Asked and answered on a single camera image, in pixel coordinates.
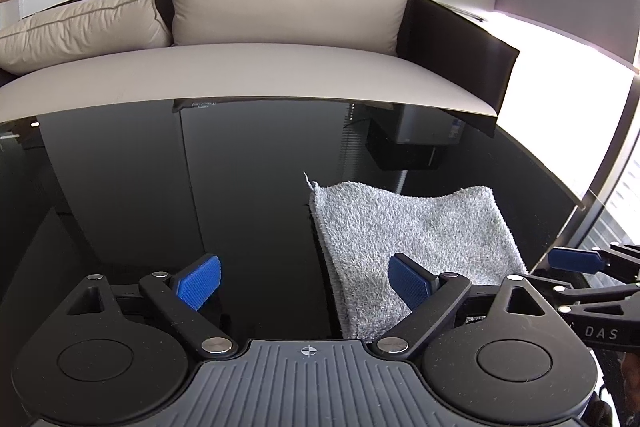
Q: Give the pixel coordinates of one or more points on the grey terry towel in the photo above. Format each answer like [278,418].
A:
[415,237]

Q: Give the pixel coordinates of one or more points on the brown sofa with beige seat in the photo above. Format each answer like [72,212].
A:
[250,72]

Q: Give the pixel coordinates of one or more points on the small beige cushion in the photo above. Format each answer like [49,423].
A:
[85,32]

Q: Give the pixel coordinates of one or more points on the grey window frame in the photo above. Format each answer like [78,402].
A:
[610,177]

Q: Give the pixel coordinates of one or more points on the large beige cushion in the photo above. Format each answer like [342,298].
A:
[290,4]

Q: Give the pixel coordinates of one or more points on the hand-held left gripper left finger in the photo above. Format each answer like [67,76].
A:
[200,283]

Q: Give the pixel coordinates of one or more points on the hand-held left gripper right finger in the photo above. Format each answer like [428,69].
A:
[410,281]

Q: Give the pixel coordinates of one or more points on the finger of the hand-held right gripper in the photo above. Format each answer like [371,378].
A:
[590,294]
[575,259]

